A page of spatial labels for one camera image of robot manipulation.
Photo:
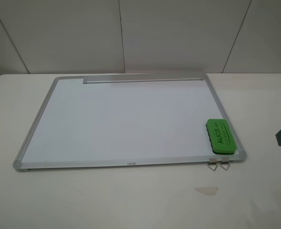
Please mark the left metal hanging clip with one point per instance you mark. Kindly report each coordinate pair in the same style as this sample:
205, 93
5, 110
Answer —
212, 164

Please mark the metal hanging clip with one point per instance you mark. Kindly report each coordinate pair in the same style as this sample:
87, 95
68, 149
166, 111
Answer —
212, 164
225, 163

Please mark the white aluminium-framed whiteboard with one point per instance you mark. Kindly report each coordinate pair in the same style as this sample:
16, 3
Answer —
124, 120

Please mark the green whiteboard eraser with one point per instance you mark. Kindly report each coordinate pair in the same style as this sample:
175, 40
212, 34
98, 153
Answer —
220, 136

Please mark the clear tape piece on table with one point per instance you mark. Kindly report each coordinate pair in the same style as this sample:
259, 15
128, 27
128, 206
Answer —
208, 191

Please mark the right metal hanging clip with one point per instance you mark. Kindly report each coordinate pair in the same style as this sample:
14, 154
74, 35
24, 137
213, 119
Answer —
225, 163

